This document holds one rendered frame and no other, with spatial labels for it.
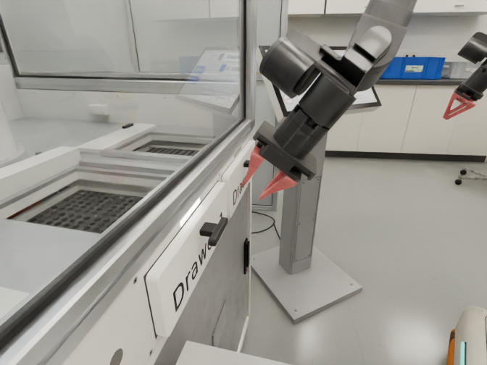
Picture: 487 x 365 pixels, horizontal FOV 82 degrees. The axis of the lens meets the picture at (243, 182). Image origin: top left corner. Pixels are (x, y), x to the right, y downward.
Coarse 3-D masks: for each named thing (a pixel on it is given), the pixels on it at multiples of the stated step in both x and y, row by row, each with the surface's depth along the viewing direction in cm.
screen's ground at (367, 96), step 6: (342, 54) 125; (282, 96) 105; (354, 96) 119; (360, 96) 121; (366, 96) 122; (372, 96) 124; (294, 102) 107; (354, 102) 118; (360, 102) 120; (366, 102) 121; (288, 108) 105
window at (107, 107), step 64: (0, 0) 18; (64, 0) 22; (128, 0) 29; (192, 0) 44; (0, 64) 18; (64, 64) 23; (128, 64) 30; (192, 64) 46; (0, 128) 18; (64, 128) 23; (128, 128) 31; (192, 128) 48; (0, 192) 19; (64, 192) 24; (128, 192) 32; (0, 256) 19; (64, 256) 24; (0, 320) 20
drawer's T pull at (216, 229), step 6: (204, 222) 48; (210, 222) 48; (222, 222) 48; (204, 228) 47; (210, 228) 47; (216, 228) 47; (222, 228) 47; (204, 234) 46; (210, 234) 46; (216, 234) 45; (210, 240) 44; (216, 240) 44
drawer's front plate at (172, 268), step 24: (216, 192) 55; (192, 216) 47; (216, 216) 55; (192, 240) 44; (168, 264) 37; (192, 264) 45; (168, 288) 37; (192, 288) 46; (168, 312) 38; (168, 336) 39
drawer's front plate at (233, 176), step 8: (248, 144) 83; (240, 152) 77; (248, 152) 79; (240, 160) 71; (232, 168) 66; (240, 168) 71; (224, 176) 62; (232, 176) 64; (240, 176) 72; (232, 184) 65; (248, 184) 84; (232, 192) 66; (232, 200) 66; (232, 208) 67
